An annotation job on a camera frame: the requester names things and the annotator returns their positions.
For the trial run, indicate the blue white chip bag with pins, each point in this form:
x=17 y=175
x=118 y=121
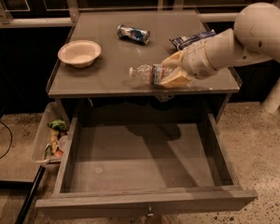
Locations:
x=185 y=41

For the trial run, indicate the white paper bowl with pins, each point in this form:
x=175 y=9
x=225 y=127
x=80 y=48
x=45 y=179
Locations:
x=80 y=53

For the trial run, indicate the metal railing frame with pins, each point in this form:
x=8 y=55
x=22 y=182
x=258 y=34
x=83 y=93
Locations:
x=31 y=16

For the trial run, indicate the clear plastic water bottle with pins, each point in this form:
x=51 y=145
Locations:
x=150 y=74

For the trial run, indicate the crushed blue soda can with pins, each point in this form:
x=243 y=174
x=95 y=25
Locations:
x=135 y=34

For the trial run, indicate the green crumpled item in bin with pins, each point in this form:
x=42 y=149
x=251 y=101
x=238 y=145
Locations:
x=58 y=124

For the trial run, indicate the clear plastic storage bin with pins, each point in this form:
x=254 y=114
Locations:
x=49 y=144

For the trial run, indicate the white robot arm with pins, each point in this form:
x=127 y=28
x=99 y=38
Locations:
x=254 y=38

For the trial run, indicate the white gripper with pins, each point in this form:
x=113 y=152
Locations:
x=196 y=61

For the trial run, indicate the grey wooden cabinet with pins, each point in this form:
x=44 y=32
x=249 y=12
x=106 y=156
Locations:
x=108 y=76

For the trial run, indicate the black floor bar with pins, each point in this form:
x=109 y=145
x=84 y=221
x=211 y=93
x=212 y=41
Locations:
x=27 y=189

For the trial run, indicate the open grey top drawer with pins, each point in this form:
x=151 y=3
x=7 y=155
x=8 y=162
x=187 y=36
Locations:
x=113 y=167

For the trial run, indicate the metal drawer handle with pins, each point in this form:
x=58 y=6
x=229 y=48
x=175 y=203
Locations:
x=149 y=212

